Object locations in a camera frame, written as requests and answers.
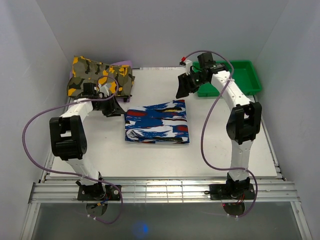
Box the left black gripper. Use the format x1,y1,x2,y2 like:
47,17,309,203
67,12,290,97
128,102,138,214
94,93,126,118

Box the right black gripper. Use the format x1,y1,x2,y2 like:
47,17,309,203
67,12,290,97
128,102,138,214
175,71,208,100

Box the blue white red patterned trousers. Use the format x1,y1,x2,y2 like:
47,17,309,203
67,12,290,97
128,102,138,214
124,99,190,144

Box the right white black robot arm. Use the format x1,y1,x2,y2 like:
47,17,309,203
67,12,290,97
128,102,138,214
176,50,262,200

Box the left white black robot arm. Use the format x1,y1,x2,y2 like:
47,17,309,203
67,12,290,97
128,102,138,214
49,83,125,200

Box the camouflage yellow green trousers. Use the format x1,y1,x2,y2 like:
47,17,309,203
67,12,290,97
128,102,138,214
66,55,136,100

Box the green plastic tray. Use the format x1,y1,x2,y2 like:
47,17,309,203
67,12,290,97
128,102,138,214
197,60,262,98

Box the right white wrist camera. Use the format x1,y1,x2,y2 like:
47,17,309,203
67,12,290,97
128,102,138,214
179,56,193,75

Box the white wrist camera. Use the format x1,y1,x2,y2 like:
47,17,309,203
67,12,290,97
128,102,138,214
98,84,111,98
179,56,193,75

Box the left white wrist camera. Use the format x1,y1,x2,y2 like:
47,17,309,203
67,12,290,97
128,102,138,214
98,84,111,98

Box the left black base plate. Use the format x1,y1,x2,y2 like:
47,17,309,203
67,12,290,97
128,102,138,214
77,182,122,201

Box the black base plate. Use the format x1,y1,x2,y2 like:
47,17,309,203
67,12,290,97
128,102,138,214
77,182,122,201
205,183,255,200

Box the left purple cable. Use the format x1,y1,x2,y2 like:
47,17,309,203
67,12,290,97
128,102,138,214
21,76,124,224

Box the purple cable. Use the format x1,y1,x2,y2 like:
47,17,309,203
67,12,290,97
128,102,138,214
21,76,124,224
183,50,259,219

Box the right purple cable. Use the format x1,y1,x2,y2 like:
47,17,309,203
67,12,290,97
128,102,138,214
183,50,259,219

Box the aluminium frame rail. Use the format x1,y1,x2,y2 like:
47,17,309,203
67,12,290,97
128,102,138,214
29,179,301,204

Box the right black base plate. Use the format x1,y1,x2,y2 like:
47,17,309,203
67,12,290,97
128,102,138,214
205,183,255,200

